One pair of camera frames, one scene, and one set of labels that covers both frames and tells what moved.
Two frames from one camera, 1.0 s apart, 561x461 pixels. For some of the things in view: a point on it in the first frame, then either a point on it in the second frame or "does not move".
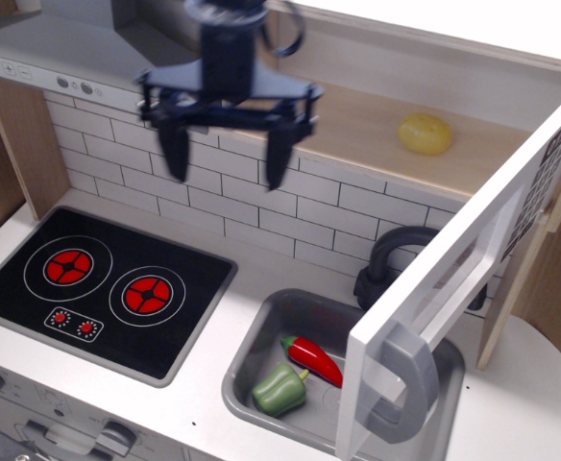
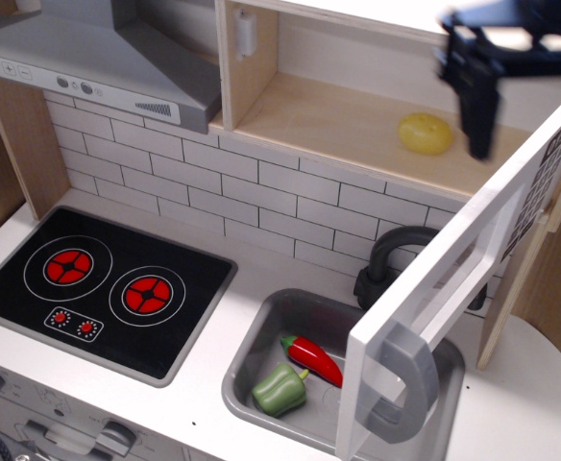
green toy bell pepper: [280, 391] does not move
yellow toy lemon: [425, 133] does not move
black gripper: [228, 87] to [554, 51]
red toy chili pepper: [312, 359] does not move
